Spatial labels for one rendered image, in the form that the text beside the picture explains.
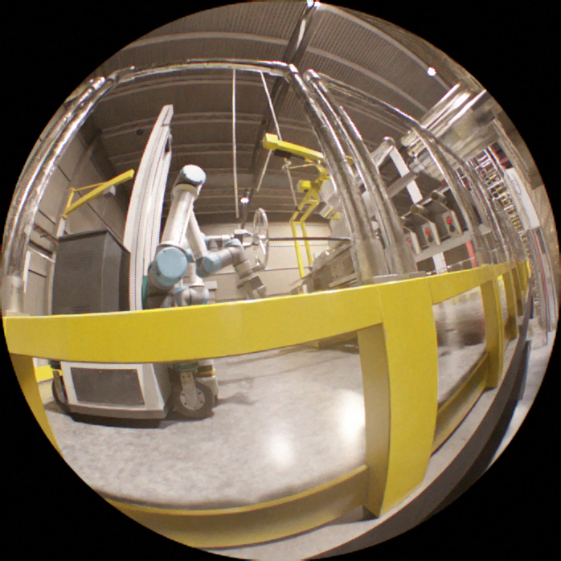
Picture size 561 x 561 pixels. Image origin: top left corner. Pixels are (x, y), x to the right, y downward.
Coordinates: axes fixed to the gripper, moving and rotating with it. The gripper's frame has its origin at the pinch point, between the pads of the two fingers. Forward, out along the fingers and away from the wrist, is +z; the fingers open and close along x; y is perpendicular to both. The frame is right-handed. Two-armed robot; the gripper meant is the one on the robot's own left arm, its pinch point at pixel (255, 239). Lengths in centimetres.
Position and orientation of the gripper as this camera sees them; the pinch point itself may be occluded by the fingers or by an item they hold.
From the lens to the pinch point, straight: 122.8
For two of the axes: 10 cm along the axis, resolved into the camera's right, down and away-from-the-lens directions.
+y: -2.7, -7.1, 6.5
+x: -1.6, 7.0, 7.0
